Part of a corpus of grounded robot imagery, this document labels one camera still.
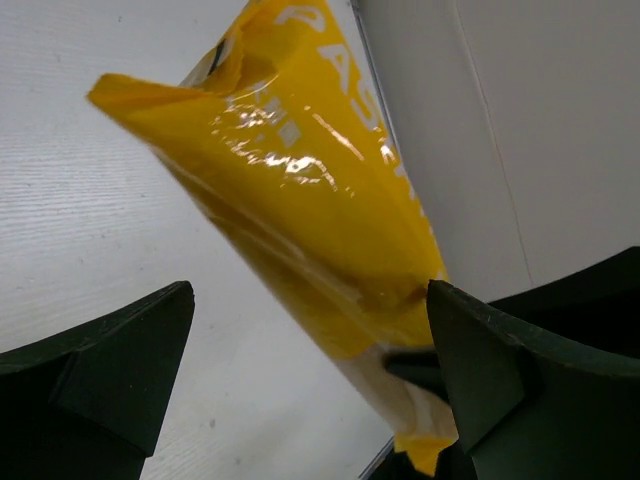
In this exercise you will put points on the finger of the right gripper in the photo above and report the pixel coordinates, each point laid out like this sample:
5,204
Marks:
419,368

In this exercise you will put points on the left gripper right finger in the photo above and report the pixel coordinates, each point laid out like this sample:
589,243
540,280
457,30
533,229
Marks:
529,403

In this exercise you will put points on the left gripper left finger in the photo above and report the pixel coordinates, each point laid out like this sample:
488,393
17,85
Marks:
89,402

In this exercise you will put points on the yellow spaghetti bag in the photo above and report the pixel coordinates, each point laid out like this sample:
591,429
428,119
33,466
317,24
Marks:
277,138

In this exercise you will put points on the aluminium rail right edge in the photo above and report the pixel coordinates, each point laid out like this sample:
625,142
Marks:
355,6

